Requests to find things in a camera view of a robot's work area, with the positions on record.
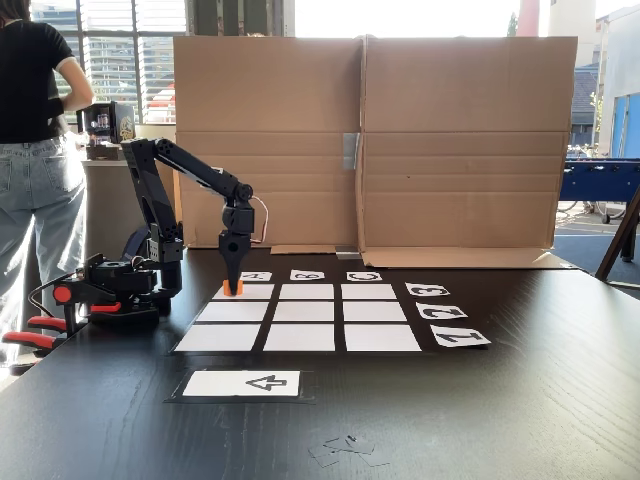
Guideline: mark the paper label number 1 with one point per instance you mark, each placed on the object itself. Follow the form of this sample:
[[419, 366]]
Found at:
[[460, 336]]

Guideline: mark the white paper grid square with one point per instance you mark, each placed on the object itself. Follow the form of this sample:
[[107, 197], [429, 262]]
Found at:
[[234, 311], [300, 338], [382, 338], [257, 292], [220, 338], [304, 311], [375, 311], [369, 292], [306, 292]]

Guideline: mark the round orange token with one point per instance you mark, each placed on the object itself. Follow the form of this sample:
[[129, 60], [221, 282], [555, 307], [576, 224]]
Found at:
[[226, 290]]

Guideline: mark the dark wooden stand leg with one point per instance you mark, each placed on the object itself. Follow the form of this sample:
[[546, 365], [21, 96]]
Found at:
[[620, 240]]

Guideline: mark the paper label letter A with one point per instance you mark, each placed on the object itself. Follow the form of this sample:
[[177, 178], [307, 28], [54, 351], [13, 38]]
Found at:
[[257, 276]]

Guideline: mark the brown cardboard screen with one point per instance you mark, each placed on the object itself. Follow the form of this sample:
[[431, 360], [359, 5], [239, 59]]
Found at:
[[450, 125]]

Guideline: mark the white arrow paper sheet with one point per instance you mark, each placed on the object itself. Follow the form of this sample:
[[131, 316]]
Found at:
[[220, 384]]

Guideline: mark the paper label letter C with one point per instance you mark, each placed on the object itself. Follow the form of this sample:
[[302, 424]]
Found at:
[[364, 276]]

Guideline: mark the person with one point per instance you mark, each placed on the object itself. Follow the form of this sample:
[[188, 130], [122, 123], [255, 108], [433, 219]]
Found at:
[[30, 150]]

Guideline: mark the blue foosball table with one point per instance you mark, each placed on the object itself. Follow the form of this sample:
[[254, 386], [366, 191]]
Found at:
[[600, 180]]

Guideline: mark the paper label number 2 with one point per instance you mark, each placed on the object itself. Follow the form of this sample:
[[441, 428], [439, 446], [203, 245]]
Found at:
[[441, 310]]

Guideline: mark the grey duct tape strip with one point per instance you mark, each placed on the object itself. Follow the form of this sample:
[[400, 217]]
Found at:
[[351, 150], [348, 252]]

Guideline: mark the paper label number 3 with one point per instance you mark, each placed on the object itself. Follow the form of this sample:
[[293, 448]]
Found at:
[[427, 289]]

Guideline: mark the black red bar clamp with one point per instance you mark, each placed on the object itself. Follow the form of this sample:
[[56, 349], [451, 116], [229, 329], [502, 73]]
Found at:
[[30, 342], [75, 310]]

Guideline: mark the paper label letter B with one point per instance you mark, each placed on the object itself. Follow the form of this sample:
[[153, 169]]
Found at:
[[307, 275]]

